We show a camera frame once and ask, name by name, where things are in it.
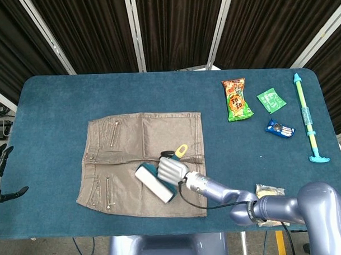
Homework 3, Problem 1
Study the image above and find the teal lint roller yellow tip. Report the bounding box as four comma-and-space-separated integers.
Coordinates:
133, 143, 191, 205

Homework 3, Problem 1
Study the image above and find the silver-blue robot torso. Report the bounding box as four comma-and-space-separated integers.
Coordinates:
106, 232, 229, 255

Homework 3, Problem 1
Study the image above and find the dark brown pleated screen panel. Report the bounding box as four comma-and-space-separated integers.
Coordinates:
134, 0, 228, 72
213, 0, 341, 72
32, 0, 141, 76
0, 0, 72, 98
304, 47, 341, 136

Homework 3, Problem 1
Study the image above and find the green orange snack bag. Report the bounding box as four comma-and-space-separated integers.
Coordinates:
221, 77, 255, 123

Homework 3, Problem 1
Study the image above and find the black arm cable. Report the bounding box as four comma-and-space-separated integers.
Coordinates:
176, 177, 259, 212

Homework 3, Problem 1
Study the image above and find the small green sachet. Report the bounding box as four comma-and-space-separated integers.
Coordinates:
255, 87, 288, 114

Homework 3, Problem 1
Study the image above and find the white screen frame post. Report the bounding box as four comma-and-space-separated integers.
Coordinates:
17, 0, 77, 77
0, 84, 18, 112
288, 8, 341, 69
123, 0, 147, 74
204, 0, 234, 71

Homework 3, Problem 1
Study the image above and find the teal yellow toy pump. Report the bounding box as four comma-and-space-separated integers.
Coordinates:
292, 71, 331, 165

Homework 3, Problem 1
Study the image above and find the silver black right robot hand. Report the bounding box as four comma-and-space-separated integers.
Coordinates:
156, 150, 190, 188

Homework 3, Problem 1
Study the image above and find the blue cookie pack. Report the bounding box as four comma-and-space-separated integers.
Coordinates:
264, 117, 296, 140

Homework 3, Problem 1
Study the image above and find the shiny grey-brown zipper skirt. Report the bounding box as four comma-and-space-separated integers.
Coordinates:
73, 110, 208, 223

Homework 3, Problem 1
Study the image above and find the clear plastic snack packet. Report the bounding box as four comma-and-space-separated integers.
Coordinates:
254, 182, 290, 228

